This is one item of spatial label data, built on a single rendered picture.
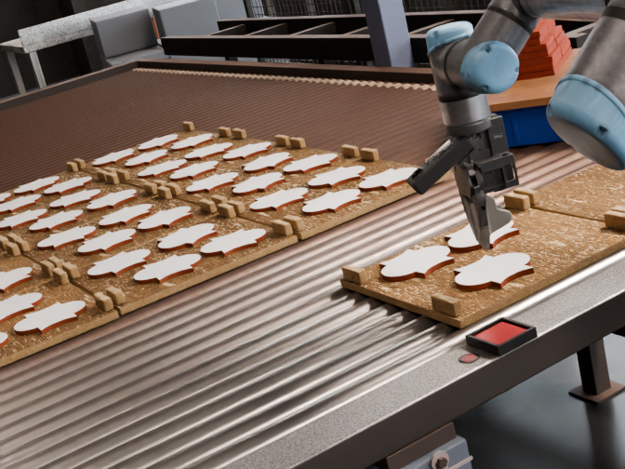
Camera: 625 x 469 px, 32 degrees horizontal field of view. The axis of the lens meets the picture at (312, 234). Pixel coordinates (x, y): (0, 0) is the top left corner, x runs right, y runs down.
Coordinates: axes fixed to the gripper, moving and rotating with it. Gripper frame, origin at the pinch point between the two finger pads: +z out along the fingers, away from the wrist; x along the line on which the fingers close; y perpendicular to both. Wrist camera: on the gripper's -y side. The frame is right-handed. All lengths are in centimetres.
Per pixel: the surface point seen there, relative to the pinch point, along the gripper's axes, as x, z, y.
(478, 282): 0.5, 6.6, -1.7
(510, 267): 2.7, 6.7, 4.8
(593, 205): 23.0, 7.8, 29.5
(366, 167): 92, 6, 3
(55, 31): 606, -15, -80
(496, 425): 121, 100, 28
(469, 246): 18.0, 6.4, 3.0
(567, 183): 39, 8, 32
